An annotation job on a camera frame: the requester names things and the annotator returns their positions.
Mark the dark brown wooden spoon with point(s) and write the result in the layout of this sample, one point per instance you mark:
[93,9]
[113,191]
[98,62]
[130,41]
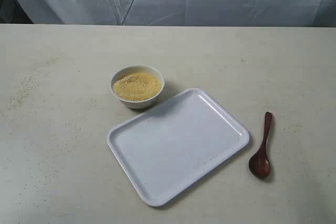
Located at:
[259,164]

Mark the yellowish food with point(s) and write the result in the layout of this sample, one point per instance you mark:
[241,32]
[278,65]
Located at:
[137,86]

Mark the white ceramic bowl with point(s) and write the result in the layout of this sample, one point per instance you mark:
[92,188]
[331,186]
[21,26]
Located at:
[133,69]

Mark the white rectangular plastic tray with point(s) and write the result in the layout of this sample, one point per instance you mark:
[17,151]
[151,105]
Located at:
[168,148]

